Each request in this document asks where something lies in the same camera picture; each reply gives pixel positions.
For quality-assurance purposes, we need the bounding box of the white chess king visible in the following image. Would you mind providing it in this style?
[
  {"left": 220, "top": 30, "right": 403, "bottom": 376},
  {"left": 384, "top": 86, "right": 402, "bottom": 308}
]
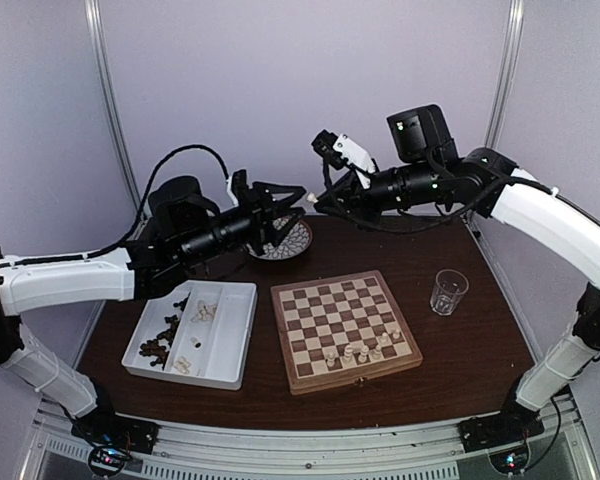
[{"left": 341, "top": 344, "right": 354, "bottom": 367}]

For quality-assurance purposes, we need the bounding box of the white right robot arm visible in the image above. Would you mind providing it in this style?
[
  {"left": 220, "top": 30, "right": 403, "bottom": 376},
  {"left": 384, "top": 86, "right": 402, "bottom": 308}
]
[{"left": 311, "top": 104, "right": 600, "bottom": 442}]

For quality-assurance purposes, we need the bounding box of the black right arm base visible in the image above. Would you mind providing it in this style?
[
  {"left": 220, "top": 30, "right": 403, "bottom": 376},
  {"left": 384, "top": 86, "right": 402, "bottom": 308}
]
[{"left": 458, "top": 401, "right": 545, "bottom": 475}]

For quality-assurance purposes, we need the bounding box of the wooden chess board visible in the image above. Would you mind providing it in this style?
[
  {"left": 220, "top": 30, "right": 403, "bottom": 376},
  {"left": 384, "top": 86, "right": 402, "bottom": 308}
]
[{"left": 271, "top": 270, "right": 423, "bottom": 395}]

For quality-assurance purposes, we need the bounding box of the aluminium corner post left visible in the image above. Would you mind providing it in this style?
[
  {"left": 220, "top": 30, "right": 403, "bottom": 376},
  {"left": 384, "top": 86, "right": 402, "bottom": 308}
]
[{"left": 84, "top": 0, "right": 141, "bottom": 208}]

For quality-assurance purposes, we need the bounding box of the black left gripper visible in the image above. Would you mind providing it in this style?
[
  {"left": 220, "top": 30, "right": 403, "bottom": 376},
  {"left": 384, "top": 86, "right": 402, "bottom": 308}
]
[{"left": 179, "top": 179, "right": 306, "bottom": 267}]

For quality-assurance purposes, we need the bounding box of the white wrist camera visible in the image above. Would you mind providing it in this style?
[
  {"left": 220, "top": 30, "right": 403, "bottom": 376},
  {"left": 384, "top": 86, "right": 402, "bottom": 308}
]
[
  {"left": 226, "top": 169, "right": 248, "bottom": 206},
  {"left": 311, "top": 130, "right": 378, "bottom": 190}
]

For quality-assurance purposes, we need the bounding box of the floral patterned ceramic plate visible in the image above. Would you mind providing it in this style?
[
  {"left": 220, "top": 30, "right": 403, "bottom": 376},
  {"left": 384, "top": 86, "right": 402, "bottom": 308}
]
[{"left": 246, "top": 219, "right": 313, "bottom": 261}]

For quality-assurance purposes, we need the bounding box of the pile of dark chess pieces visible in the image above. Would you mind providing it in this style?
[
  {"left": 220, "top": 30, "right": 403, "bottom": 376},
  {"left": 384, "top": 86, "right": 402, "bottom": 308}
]
[{"left": 139, "top": 294, "right": 191, "bottom": 371}]

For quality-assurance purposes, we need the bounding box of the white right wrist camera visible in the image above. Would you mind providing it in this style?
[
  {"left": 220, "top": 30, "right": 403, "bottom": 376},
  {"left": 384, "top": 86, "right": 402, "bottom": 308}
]
[{"left": 311, "top": 130, "right": 378, "bottom": 190}]

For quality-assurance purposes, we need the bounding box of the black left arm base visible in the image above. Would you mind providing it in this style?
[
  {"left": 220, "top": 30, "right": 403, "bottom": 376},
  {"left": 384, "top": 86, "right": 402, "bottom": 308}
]
[{"left": 64, "top": 386, "right": 159, "bottom": 477}]

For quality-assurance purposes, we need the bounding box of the white compartment tray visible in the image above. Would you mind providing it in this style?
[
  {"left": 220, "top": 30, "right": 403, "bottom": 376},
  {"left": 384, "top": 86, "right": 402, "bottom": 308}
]
[{"left": 121, "top": 281, "right": 257, "bottom": 390}]

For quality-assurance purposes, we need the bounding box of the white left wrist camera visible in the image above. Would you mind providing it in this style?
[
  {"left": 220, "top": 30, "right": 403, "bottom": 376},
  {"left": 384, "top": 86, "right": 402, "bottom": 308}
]
[{"left": 226, "top": 169, "right": 248, "bottom": 206}]

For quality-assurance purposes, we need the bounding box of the aluminium corner post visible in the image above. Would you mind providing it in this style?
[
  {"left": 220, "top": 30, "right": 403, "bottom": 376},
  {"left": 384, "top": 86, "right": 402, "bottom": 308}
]
[
  {"left": 84, "top": 0, "right": 141, "bottom": 208},
  {"left": 484, "top": 0, "right": 525, "bottom": 149}
]

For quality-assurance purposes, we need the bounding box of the aluminium corner post right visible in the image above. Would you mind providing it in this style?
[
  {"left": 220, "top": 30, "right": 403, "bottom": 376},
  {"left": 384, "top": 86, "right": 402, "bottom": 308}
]
[{"left": 484, "top": 0, "right": 525, "bottom": 149}]

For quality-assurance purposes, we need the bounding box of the pile of white chess pieces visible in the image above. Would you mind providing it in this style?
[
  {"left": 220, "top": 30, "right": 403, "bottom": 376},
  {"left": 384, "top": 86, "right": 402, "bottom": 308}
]
[{"left": 173, "top": 336, "right": 201, "bottom": 375}]

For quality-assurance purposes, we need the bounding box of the clear drinking glass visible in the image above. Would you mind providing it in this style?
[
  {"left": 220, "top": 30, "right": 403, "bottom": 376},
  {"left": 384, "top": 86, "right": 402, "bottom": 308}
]
[{"left": 430, "top": 269, "right": 469, "bottom": 316}]

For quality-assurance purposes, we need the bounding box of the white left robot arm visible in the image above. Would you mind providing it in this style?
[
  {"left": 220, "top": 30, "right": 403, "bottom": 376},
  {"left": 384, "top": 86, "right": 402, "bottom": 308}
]
[{"left": 0, "top": 170, "right": 306, "bottom": 444}]

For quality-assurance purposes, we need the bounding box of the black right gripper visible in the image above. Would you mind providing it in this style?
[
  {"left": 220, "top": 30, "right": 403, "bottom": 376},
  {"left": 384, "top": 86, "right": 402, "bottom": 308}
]
[{"left": 314, "top": 158, "right": 442, "bottom": 232}]

